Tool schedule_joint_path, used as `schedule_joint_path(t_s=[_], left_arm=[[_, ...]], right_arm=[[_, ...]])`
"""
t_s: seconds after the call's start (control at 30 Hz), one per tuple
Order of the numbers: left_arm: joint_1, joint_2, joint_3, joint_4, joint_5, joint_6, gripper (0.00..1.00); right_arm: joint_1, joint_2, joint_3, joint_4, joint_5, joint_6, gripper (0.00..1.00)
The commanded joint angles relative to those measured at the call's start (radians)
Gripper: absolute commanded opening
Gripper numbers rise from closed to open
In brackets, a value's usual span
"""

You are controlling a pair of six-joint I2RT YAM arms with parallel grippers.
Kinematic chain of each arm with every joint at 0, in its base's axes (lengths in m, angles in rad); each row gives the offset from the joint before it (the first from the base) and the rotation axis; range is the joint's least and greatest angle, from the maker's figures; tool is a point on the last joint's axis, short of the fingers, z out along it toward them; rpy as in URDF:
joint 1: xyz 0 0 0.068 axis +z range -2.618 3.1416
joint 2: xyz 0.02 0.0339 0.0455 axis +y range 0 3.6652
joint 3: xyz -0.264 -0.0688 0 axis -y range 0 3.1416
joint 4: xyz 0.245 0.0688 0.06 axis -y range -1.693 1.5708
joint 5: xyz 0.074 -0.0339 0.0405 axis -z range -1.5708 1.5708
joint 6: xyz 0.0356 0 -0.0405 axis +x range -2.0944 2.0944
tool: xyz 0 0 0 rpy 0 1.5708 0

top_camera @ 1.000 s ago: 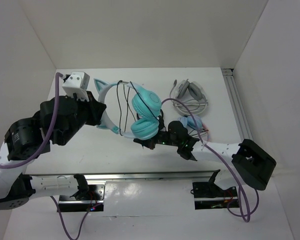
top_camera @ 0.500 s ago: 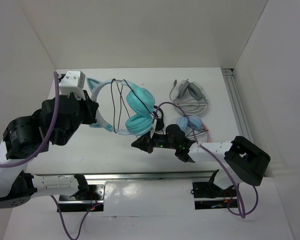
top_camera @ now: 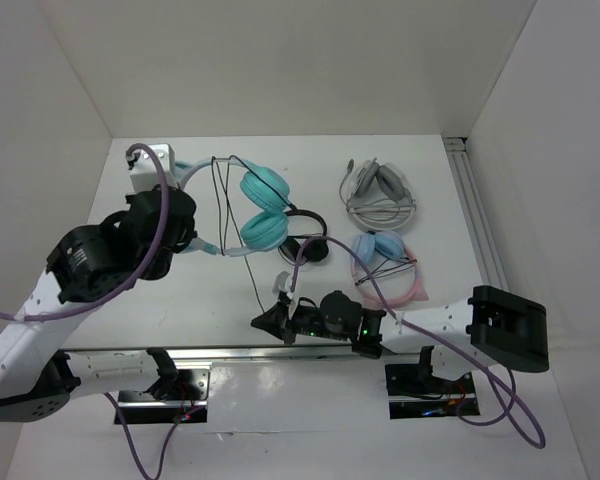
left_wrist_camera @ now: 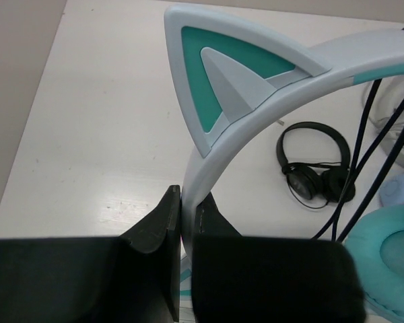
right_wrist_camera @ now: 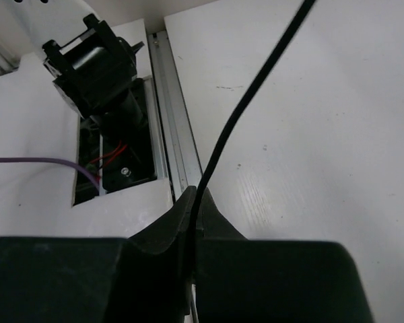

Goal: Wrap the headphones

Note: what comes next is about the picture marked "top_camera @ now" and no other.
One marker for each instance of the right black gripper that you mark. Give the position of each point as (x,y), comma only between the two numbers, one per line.
(279,321)

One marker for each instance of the teal cat ear headphones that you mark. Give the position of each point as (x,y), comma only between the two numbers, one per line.
(250,205)

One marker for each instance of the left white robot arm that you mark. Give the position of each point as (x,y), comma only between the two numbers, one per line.
(37,376)

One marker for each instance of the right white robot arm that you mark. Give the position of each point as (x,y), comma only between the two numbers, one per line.
(492,327)

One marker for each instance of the black on-ear headphones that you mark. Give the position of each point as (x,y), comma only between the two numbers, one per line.
(310,248)

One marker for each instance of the pink blue cat headphones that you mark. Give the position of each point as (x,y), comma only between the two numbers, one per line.
(381,256)

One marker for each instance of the white grey headset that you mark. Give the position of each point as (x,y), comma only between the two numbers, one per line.
(377,196)

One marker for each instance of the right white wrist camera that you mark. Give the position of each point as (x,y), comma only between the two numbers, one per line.
(282,287)

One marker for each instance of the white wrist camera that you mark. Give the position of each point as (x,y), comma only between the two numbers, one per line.
(282,287)
(142,171)

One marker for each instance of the aluminium front rail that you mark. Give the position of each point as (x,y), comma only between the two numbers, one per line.
(265,353)

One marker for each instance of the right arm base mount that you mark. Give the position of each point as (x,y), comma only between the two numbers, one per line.
(414,392)

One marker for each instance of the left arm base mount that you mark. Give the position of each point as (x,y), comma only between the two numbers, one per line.
(180,391)

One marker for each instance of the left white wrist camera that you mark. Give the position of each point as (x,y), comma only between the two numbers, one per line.
(142,171)

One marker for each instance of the aluminium side rail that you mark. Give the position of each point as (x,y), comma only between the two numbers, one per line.
(483,241)

